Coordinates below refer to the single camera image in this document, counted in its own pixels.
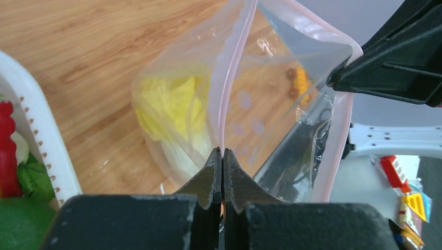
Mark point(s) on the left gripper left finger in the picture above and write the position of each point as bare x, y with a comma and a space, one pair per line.
186, 219

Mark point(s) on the red chili pepper toy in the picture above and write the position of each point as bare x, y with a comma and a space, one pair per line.
9, 180

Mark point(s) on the colourful toy clutter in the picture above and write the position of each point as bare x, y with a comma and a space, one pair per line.
414, 206

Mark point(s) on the white plastic basket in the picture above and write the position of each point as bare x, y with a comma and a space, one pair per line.
36, 123

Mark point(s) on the yellow red toy car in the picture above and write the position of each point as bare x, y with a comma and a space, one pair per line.
299, 81

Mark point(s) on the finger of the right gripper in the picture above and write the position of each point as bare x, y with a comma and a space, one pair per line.
402, 61

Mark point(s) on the yellow napa cabbage toy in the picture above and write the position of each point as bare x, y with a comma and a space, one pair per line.
173, 114

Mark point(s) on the green lime toy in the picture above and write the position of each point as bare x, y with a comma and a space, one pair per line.
24, 222

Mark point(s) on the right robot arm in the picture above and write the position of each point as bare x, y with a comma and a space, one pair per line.
397, 140

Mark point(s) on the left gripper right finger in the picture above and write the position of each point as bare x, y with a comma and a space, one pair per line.
254, 219

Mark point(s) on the clear zip top bag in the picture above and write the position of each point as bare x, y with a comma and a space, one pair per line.
292, 148

